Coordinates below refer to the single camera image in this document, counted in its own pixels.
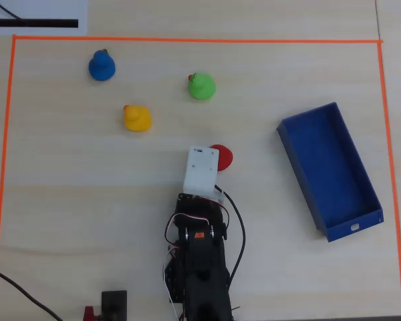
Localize white paper sheet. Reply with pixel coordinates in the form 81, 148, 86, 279
0, 0, 88, 36

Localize red rubber duck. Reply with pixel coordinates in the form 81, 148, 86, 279
209, 144, 234, 172

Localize black tape strip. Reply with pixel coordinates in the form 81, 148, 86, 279
0, 19, 80, 29

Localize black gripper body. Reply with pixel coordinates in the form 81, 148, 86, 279
173, 193, 230, 248

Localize red white servo wires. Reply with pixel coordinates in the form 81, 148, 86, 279
162, 204, 231, 320

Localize red clamp handle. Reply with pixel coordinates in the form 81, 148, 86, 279
83, 304, 103, 321

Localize thick black cable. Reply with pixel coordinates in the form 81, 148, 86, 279
0, 264, 64, 321

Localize green rubber duck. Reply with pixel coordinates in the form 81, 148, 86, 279
188, 72, 217, 101

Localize thin black cable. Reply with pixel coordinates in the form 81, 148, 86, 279
0, 0, 25, 22

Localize blue rubber duck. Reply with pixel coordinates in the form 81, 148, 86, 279
88, 49, 116, 82

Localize orange tape strip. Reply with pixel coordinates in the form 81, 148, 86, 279
0, 35, 18, 321
376, 41, 401, 317
12, 34, 384, 45

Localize blue plastic box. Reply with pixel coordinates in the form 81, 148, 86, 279
276, 102, 384, 243

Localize yellow rubber duck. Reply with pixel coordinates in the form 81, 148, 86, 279
123, 104, 152, 133

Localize black camera cable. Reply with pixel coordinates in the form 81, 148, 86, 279
215, 185, 247, 285

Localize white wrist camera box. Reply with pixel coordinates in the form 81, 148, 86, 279
182, 145, 225, 204

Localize small black red device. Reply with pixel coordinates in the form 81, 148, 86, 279
100, 290, 128, 321

